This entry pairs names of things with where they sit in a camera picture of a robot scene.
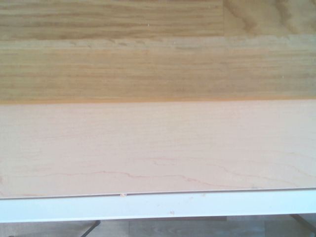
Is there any black metal stand leg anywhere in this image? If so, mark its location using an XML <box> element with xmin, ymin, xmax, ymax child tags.
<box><xmin>82</xmin><ymin>219</ymin><xmax>101</xmax><ymax>237</ymax></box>

